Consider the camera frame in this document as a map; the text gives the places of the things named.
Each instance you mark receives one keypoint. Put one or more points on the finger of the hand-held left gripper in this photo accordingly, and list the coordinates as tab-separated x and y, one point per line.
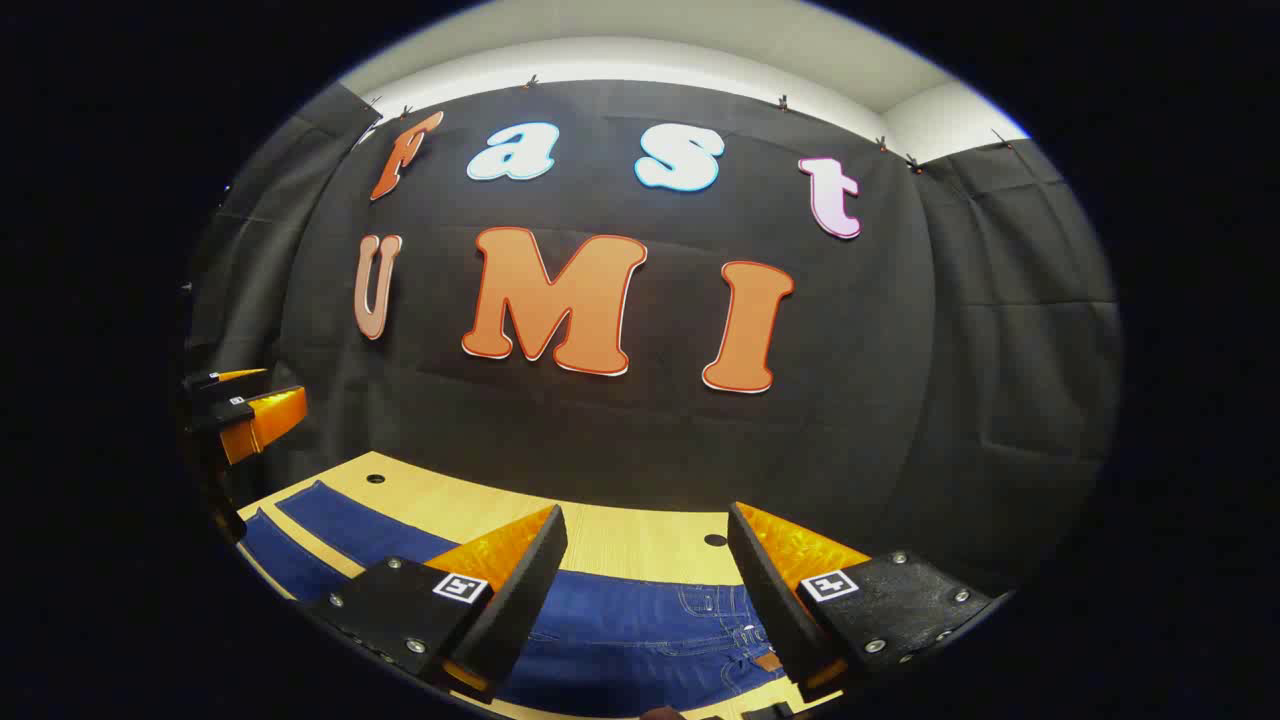
262	420
215	380

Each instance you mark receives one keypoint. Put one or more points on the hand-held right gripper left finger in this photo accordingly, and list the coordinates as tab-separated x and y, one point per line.
520	590

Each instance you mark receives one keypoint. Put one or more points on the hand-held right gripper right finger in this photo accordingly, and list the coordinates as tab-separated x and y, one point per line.
775	590

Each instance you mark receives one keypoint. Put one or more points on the blue denim jeans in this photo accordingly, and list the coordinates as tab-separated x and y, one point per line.
640	640

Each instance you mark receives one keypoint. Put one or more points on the black backdrop cloth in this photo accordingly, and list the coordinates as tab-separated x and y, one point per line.
640	440

